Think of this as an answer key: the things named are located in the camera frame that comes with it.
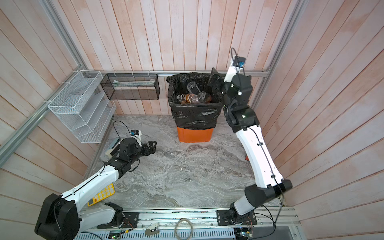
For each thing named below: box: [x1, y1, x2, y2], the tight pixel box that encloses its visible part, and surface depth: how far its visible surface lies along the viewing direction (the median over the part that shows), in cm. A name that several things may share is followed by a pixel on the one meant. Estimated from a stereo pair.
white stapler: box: [105, 140, 122, 159], surface depth 98 cm
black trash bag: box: [166, 71, 222, 129], surface depth 85 cm
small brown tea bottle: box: [177, 93, 199, 104], surface depth 83 cm
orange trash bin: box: [177, 126, 214, 143], surface depth 97 cm
